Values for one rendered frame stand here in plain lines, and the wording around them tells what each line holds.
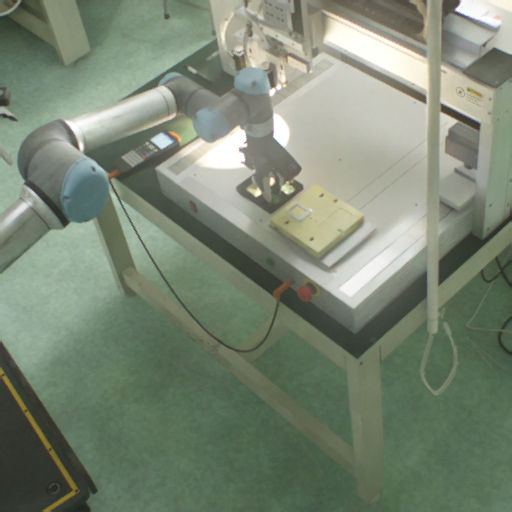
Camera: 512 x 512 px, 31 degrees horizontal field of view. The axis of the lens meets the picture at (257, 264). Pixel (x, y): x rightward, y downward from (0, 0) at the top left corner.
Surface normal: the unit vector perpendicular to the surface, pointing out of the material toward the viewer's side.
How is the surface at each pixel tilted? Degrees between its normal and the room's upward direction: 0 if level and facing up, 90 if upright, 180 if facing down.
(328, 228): 0
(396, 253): 0
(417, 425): 0
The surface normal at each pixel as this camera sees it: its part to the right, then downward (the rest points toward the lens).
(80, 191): 0.77, 0.40
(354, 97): -0.12, -0.65
